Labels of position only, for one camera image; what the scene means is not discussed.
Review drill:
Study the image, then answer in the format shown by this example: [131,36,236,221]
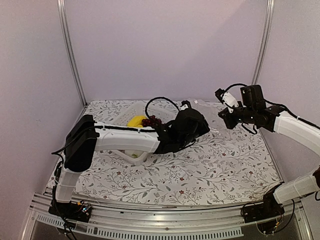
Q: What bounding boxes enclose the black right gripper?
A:
[219,100,256,129]

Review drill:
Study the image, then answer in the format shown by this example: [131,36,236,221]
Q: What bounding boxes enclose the white plastic mesh basket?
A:
[111,101,176,166]

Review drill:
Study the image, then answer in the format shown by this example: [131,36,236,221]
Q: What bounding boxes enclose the yellow toy banana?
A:
[127,115,147,128]

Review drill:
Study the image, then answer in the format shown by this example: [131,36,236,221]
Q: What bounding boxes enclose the clear zip top bag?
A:
[189,98,241,137]

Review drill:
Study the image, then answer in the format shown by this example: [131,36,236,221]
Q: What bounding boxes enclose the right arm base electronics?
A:
[240,184,295,236]

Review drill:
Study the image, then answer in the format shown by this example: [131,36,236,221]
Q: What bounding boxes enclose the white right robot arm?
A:
[215,83,320,218]

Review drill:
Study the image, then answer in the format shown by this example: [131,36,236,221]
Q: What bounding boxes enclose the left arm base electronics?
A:
[48,200,92,223]

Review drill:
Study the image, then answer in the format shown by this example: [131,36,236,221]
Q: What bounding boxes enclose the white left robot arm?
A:
[54,108,210,217]

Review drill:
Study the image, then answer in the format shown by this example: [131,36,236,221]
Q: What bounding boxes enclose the dark red toy grapes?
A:
[141,115,162,127]

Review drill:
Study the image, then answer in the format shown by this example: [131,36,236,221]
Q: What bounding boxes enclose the floral patterned table mat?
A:
[49,99,285,207]

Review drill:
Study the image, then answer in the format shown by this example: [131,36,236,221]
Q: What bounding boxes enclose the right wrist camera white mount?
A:
[214,88,239,113]

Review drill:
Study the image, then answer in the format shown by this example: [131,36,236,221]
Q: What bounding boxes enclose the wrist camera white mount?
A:
[214,88,239,113]
[180,100,192,111]

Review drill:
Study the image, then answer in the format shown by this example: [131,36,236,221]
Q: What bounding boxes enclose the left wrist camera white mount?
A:
[180,100,192,111]

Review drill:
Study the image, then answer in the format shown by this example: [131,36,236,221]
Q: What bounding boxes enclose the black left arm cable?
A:
[144,96,181,122]

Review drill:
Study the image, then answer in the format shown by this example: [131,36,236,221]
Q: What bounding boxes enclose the right aluminium frame post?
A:
[251,0,275,85]

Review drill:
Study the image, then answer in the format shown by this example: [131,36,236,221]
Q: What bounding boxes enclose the aluminium frame post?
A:
[251,0,275,85]
[56,0,88,107]

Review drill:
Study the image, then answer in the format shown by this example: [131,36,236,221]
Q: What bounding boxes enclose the aluminium front rail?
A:
[20,193,314,240]

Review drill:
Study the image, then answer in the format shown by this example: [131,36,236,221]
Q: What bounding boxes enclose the left aluminium frame post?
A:
[56,0,88,107]

